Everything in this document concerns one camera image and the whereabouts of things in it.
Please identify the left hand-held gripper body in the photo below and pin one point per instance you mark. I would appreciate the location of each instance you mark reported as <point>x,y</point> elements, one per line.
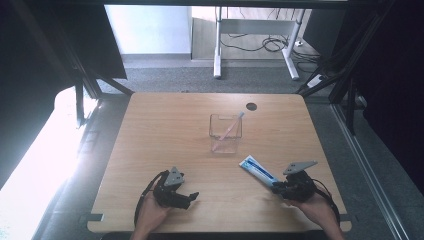
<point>168,190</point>

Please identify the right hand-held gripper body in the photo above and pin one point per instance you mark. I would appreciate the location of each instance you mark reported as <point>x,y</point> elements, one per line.
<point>298,186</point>

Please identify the blue and white toothpaste tube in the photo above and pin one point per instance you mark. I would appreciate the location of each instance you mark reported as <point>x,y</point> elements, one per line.
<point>258,170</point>

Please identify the clear square plastic cup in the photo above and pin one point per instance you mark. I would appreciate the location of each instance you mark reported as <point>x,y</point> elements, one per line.
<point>226,133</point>

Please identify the pink toothbrush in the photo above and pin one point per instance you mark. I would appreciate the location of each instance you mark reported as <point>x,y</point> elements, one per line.
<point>230,130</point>

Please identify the person's right hand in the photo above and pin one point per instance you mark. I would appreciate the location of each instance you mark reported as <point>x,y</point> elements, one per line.
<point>316,208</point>

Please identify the person's left hand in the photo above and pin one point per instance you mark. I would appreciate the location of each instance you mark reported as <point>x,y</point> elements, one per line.
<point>151,213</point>

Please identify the white power strip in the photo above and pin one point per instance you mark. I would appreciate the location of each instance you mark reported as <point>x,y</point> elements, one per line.
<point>315,81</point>

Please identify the metal floor rail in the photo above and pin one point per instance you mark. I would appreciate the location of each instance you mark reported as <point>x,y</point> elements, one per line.
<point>370,173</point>

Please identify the black metal frame stand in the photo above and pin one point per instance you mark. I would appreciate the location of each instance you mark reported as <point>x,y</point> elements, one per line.
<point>85,83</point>
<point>346,66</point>

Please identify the white metal desk frame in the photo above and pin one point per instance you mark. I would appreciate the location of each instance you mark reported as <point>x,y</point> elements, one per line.
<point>256,26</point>

